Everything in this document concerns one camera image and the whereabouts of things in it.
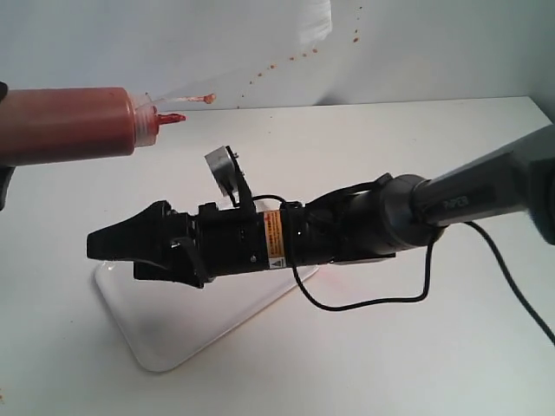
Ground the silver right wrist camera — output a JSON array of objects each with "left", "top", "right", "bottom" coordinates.
[{"left": 205, "top": 146, "right": 257, "bottom": 214}]

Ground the white cloth backdrop sheet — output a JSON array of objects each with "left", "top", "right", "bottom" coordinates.
[{"left": 0, "top": 0, "right": 334, "bottom": 116}]

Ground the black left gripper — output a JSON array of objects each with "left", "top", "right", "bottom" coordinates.
[{"left": 0, "top": 81, "right": 16, "bottom": 211}]

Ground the white rectangular plastic tray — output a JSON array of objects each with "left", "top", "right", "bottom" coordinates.
[{"left": 94, "top": 262, "right": 297, "bottom": 373}]

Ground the red sauce squeeze bottle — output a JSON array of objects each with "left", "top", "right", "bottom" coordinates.
[{"left": 1, "top": 87, "right": 186, "bottom": 167}]

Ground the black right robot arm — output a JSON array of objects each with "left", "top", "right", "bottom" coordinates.
[{"left": 86, "top": 126, "right": 554, "bottom": 288}]

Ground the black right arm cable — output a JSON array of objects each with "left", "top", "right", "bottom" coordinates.
[{"left": 229, "top": 194, "right": 555, "bottom": 343}]

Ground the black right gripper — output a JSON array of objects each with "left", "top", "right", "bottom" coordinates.
[{"left": 86, "top": 201, "right": 286, "bottom": 289}]

